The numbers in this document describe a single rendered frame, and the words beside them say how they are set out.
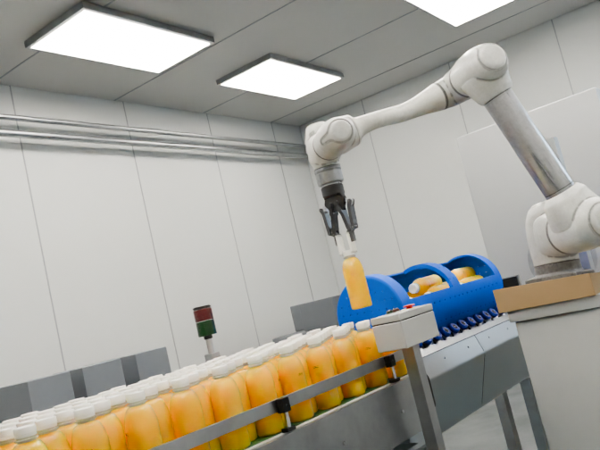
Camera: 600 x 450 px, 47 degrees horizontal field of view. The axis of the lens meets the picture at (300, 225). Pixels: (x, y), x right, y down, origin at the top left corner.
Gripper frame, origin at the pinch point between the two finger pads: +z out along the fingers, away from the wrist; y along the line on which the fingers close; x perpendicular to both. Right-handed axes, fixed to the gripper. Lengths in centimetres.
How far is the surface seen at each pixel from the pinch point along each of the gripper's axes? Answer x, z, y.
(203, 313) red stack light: 29, 11, 43
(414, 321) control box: 11.2, 28.2, -24.3
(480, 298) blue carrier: -80, 31, -4
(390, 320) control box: 18.7, 25.8, -21.3
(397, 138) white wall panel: -517, -144, 249
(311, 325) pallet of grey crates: -310, 37, 274
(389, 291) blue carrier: -16.8, 18.5, -1.2
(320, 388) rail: 44, 38, -11
